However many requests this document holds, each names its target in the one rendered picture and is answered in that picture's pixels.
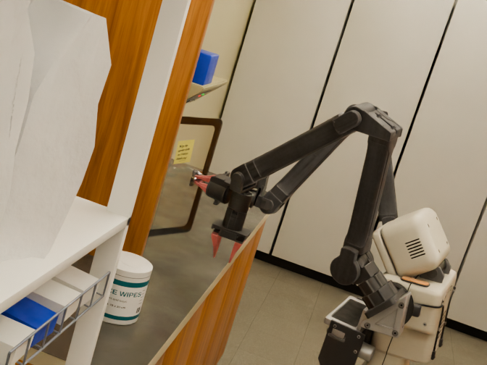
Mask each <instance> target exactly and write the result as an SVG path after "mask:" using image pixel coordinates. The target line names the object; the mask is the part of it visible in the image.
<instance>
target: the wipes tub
mask: <svg viewBox="0 0 487 365"><path fill-rule="evenodd" d="M152 269H153V266H152V264H151V263H150V262H149V261H148V260H146V259H145V258H144V257H142V256H139V255H137V254H134V253H130V252H127V251H122V253H121V255H120V260H119V263H118V266H117V271H116V274H115V278H114V282H113V284H112V289H111V292H110V295H109V300H108V303H107V307H106V310H105V313H104V318H103V321H104V322H107V323H110V324H117V325H128V324H132V323H134V322H136V321H137V320H138V316H139V314H140V311H141V307H142V304H143V300H144V297H145V294H146V289H147V287H148V284H149V280H150V276H151V272H152Z"/></svg>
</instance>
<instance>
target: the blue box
mask: <svg viewBox="0 0 487 365"><path fill-rule="evenodd" d="M218 59H219V54H215V53H212V52H210V51H206V50H203V49H201V52H200V55H199V60H198V62H197V66H196V70H195V73H194V76H193V80H192V83H196V84H199V85H207V84H210V83H211V82H212V78H213V76H214V73H215V68H216V66H217V61H218Z"/></svg>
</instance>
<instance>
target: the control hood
mask: <svg viewBox="0 0 487 365"><path fill-rule="evenodd" d="M225 84H227V80H225V79H222V78H220V77H216V76H213V78H212V82H211V83H210V84H207V85H199V84H196V83H191V87H190V91H189V93H188V98H187V100H188V99H190V98H191V97H193V96H195V95H197V94H200V93H204V92H207V91H210V92H212V91H214V90H216V89H218V88H219V87H221V86H223V85H225ZM210 92H208V93H210ZM208 93H205V94H204V95H203V96H205V95H207V94H208ZM201 97H202V96H200V97H198V98H201ZM198 98H196V99H194V100H197V99H198Z"/></svg>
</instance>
